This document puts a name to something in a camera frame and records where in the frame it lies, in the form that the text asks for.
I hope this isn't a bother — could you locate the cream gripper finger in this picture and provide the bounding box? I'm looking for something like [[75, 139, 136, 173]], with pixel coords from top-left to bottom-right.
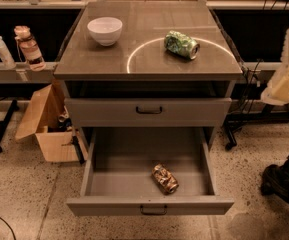
[[261, 60, 289, 105]]

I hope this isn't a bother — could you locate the crushed orange can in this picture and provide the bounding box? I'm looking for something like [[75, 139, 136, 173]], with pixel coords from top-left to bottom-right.
[[152, 163, 179, 194]]

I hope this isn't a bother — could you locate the crushed green can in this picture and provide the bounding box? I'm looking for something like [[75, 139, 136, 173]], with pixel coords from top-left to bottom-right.
[[164, 30, 200, 60]]

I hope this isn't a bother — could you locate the grey drawer cabinet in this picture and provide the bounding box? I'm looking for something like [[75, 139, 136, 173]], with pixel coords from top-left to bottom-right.
[[53, 0, 244, 158]]

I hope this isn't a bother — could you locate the open grey middle drawer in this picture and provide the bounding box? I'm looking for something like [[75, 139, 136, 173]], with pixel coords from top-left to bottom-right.
[[67, 127, 234, 216]]

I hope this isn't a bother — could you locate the closed grey top drawer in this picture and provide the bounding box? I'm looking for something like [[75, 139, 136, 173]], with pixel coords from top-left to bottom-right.
[[65, 98, 231, 127]]

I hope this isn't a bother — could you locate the black stand leg right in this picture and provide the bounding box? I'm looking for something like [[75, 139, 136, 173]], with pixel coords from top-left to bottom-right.
[[223, 112, 289, 151]]

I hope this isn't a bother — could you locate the black stand leg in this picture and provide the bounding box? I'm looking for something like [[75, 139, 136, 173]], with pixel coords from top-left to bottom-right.
[[223, 112, 289, 151], [0, 99, 20, 155]]

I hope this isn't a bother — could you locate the white ceramic bowl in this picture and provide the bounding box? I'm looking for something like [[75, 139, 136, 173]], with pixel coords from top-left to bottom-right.
[[87, 17, 123, 46]]

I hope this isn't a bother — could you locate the wooden box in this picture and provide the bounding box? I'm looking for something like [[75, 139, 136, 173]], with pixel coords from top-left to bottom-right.
[[15, 81, 87, 164]]

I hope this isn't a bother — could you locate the brown labelled bottle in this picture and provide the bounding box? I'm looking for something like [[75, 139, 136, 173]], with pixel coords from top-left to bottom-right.
[[14, 26, 46, 71]]

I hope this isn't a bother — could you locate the black stand leg left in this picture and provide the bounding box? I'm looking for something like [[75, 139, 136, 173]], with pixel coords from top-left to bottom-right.
[[0, 99, 20, 155]]

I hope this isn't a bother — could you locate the white plastic bottle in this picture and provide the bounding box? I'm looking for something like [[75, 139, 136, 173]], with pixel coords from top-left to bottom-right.
[[0, 36, 16, 69]]

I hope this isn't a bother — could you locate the black top drawer handle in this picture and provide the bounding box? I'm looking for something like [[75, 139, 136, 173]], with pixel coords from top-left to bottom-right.
[[135, 106, 163, 115]]

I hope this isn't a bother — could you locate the black drawer handle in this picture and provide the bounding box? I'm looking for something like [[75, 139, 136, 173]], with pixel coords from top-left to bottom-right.
[[135, 106, 163, 115], [140, 205, 167, 216]]

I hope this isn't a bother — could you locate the black middle drawer handle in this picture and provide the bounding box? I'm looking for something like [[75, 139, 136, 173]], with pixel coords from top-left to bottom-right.
[[140, 205, 167, 216]]

